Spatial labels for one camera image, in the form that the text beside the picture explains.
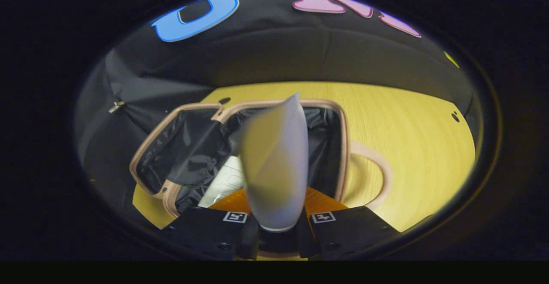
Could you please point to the black backdrop cloth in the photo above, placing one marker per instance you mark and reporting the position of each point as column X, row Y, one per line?
column 279, row 56

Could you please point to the white pump bottle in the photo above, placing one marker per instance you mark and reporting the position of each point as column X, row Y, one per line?
column 227, row 181

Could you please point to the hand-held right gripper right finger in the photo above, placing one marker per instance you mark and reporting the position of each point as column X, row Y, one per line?
column 351, row 232

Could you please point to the small silver clip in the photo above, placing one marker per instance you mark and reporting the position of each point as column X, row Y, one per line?
column 116, row 105

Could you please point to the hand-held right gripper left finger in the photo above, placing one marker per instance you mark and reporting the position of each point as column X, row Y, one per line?
column 206, row 232

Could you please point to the pink suitcase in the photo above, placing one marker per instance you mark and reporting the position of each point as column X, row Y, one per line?
column 197, row 146

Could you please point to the white squeeze tube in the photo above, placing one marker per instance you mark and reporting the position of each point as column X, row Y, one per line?
column 276, row 168

